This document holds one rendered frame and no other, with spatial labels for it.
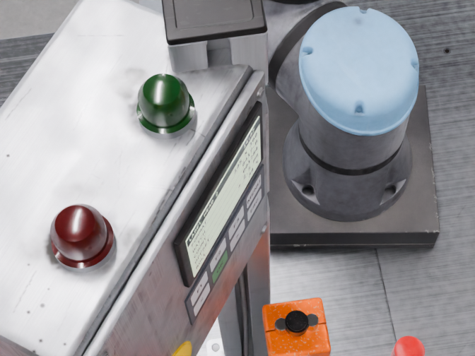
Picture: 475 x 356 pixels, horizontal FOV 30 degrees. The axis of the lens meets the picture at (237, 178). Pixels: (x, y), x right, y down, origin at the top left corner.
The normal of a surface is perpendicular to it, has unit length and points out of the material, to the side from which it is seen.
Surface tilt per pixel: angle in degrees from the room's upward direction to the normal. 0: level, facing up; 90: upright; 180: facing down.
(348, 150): 91
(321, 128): 91
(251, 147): 90
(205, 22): 0
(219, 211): 90
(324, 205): 73
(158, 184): 0
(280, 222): 1
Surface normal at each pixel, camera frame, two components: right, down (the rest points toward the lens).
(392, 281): -0.04, -0.45
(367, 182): 0.25, 0.68
